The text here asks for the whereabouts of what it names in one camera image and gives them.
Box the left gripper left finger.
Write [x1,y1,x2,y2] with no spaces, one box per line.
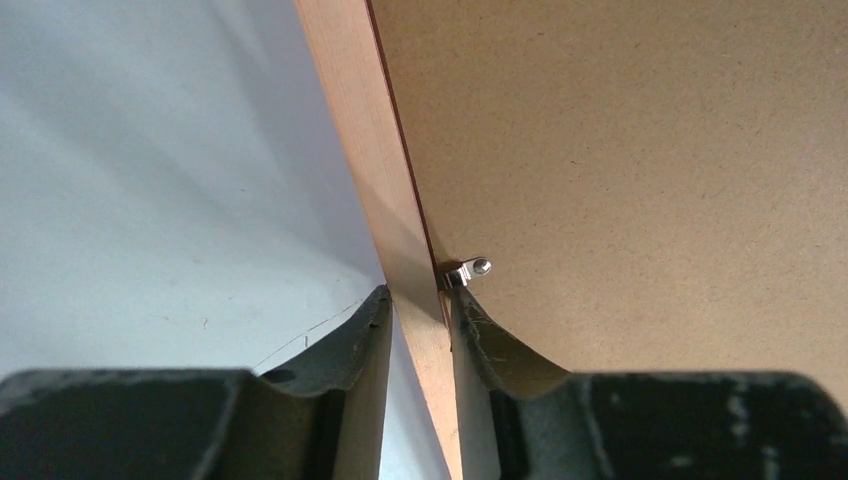
[1,285,392,479]

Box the small metal retaining clip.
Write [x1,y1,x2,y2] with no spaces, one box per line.
[439,256,493,291]

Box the pink wooden photo frame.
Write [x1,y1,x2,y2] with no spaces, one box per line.
[296,1,463,479]

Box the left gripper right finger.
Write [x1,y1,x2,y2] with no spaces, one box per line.
[449,288,847,479]

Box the brown cardboard backing board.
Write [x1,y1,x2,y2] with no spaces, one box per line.
[372,1,847,402]

